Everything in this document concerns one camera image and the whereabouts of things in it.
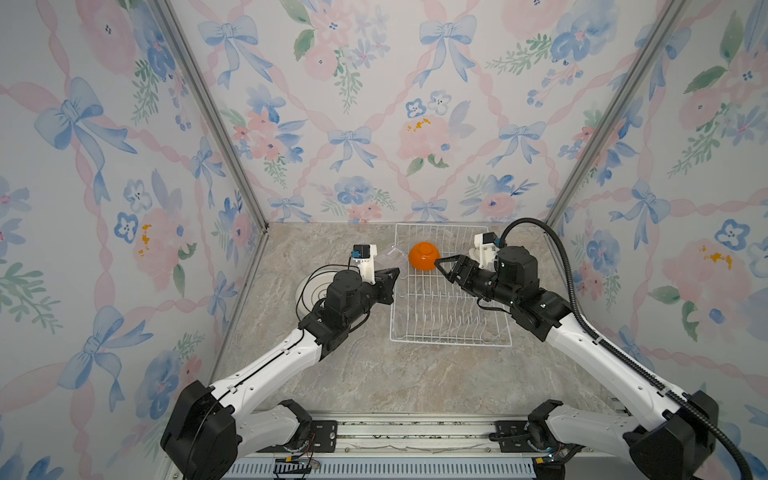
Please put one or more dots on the right corner aluminium post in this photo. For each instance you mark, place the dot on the right corner aluminium post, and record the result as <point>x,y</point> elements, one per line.
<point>659,33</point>

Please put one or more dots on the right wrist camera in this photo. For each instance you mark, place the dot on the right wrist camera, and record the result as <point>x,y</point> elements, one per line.
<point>484,249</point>

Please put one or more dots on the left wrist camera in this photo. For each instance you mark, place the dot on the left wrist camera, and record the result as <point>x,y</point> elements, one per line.
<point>363,257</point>

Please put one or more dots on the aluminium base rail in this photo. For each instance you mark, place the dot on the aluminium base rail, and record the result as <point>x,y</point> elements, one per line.
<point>410,446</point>

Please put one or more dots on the clear glass cup back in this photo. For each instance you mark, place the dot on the clear glass cup back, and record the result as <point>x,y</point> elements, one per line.
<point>392,257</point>

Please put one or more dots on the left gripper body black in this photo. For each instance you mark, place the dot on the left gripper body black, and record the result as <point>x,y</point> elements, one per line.
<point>367,299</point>

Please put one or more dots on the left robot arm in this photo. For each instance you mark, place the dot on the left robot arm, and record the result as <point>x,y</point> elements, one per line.
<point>212,426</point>

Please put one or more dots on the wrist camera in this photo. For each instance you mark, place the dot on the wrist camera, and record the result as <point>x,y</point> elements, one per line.
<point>363,257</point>
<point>484,249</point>

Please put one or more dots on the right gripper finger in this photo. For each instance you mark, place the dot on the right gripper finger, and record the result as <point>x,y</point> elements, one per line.
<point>456,268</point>
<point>470,281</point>

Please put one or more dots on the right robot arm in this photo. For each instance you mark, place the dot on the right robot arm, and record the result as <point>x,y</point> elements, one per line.
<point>666,434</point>

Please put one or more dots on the corner aluminium post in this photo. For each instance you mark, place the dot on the corner aluminium post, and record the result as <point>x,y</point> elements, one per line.
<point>179,45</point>
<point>659,33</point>

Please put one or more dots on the left corner aluminium post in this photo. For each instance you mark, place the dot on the left corner aluminium post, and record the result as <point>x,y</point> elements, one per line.
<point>179,45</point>

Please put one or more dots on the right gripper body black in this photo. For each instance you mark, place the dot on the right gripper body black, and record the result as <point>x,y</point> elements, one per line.
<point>492,289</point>

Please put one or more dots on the white plate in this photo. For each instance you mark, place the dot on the white plate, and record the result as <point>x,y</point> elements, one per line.
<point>311,289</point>

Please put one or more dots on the orange bowl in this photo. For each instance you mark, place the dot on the orange bowl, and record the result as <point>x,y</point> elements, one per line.
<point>423,255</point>

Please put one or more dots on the white wire dish rack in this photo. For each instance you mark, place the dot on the white wire dish rack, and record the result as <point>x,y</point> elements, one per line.
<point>430,310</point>

